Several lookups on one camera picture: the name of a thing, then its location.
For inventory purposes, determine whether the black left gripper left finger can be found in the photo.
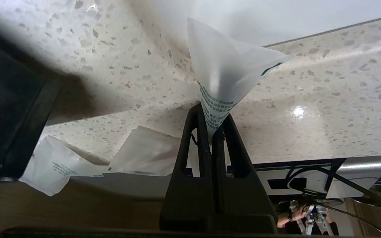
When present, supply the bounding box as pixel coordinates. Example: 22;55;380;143
160;103;216;232

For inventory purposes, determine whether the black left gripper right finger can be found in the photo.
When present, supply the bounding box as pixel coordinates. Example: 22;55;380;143
212;114;278;232

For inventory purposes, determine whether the clear toothbrush packet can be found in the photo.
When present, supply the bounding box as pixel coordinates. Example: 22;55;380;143
187;17;291;139

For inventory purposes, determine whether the black amenity box drawer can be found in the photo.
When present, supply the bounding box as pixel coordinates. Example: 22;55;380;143
0;30;63;181

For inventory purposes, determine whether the cotton swab pad packet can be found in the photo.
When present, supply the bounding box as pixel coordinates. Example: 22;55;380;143
107;126;191;177

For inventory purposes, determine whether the wooden vanity cabinet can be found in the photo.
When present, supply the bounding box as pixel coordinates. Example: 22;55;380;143
0;172;165;232

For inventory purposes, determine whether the clear bagged shower cap packet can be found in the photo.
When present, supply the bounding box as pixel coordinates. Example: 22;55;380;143
19;135;109;197

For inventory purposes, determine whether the white ceramic sink basin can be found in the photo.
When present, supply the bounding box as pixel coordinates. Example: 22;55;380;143
124;0;381;47

